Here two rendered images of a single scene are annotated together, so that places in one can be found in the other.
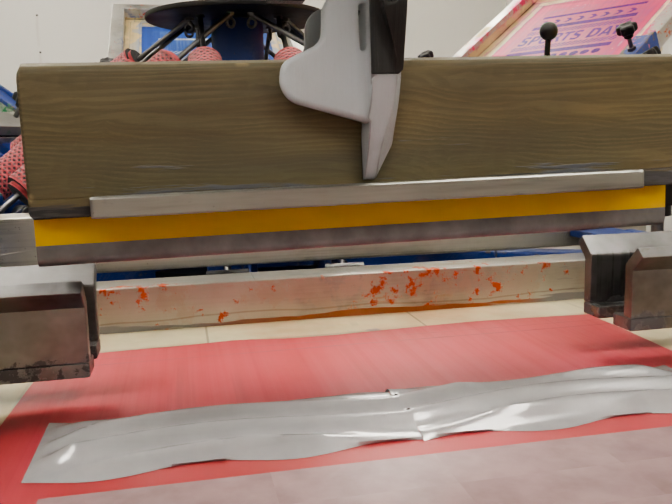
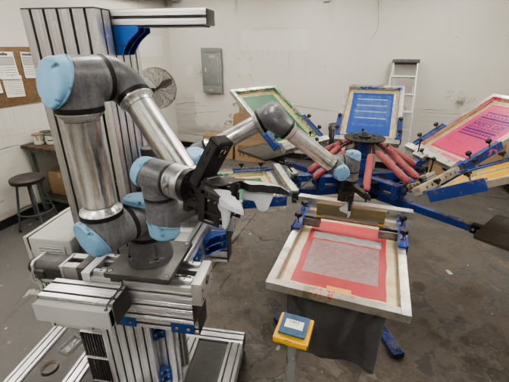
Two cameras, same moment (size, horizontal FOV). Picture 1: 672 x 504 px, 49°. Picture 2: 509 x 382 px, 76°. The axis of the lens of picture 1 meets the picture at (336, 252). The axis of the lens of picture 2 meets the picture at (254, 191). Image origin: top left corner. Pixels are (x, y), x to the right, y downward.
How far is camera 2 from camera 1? 152 cm
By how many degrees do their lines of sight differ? 34
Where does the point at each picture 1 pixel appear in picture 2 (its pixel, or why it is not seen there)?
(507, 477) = (348, 248)
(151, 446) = (323, 236)
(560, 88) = (370, 213)
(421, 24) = (488, 55)
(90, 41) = (342, 62)
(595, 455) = (358, 248)
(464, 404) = (351, 240)
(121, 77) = (326, 205)
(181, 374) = (328, 227)
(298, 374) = (340, 231)
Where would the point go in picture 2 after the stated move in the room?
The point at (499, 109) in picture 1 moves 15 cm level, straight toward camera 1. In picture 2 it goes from (363, 214) to (348, 223)
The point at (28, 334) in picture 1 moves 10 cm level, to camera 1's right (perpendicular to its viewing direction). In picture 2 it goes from (314, 223) to (331, 227)
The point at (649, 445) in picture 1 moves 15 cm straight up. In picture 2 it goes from (363, 249) to (368, 224)
